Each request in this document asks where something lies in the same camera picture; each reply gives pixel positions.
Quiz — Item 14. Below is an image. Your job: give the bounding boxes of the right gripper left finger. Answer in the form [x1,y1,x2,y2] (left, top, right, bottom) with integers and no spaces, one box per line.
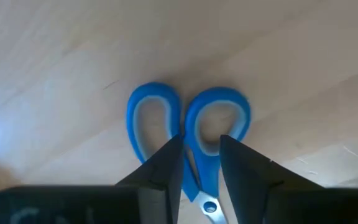
[115,134,185,224]

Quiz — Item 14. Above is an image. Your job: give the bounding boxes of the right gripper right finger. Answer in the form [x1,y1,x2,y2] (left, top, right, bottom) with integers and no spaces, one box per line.
[219,134,326,224]

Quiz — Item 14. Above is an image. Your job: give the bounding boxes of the blue handled scissors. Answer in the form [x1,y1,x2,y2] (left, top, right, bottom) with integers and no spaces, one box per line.
[126,81,252,224]

